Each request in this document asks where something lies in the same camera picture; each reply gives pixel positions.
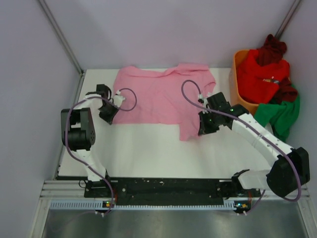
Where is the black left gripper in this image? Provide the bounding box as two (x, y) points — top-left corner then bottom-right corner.
(98, 102), (120, 124)

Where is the pink t shirt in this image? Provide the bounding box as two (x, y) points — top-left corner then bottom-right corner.
(113, 63), (216, 141)

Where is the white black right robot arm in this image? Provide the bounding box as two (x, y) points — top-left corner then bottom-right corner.
(198, 92), (310, 198)

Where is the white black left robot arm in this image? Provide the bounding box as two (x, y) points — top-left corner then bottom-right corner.
(60, 84), (125, 197)

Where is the orange plastic laundry basket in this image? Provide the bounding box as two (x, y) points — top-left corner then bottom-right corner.
(228, 50), (260, 116)

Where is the bright red t shirt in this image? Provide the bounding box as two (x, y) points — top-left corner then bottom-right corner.
(237, 49), (290, 104)

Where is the green t shirt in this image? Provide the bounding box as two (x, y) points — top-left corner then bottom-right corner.
(254, 94), (300, 142)

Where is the dark red t shirt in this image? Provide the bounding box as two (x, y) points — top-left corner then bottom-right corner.
(256, 34), (298, 104)

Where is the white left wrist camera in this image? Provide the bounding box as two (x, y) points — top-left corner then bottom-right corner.
(113, 90), (126, 108)

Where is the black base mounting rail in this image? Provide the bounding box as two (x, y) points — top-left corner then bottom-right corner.
(84, 177), (260, 205)

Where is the grey slotted cable duct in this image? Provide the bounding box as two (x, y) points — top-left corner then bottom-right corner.
(50, 200), (248, 211)

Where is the left aluminium frame post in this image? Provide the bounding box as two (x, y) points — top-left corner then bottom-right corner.
(37, 0), (84, 76)

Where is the aluminium frame post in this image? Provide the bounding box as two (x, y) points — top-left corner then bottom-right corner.
(275, 0), (303, 39)
(37, 0), (84, 76)

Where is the right aluminium frame post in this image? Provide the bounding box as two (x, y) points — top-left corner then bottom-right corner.
(275, 0), (303, 39)

